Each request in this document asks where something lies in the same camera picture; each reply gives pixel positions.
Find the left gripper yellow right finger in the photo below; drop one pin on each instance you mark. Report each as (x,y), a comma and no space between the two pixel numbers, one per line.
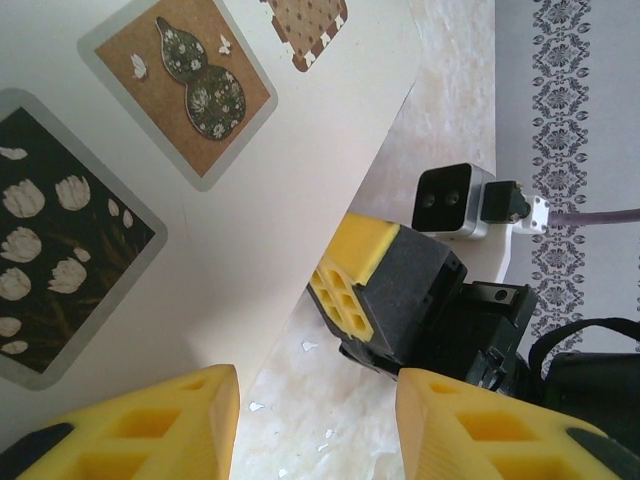
(500,440)

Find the cream box with picture tiles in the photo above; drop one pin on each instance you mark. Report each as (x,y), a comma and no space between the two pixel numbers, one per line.
(225,225)

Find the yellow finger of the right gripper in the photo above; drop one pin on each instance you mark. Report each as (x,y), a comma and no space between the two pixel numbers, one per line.
(400,290)

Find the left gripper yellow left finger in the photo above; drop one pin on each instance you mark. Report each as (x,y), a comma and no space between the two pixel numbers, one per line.
(150,430)

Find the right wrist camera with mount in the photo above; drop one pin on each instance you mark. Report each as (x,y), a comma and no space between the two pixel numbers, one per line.
(445,200)

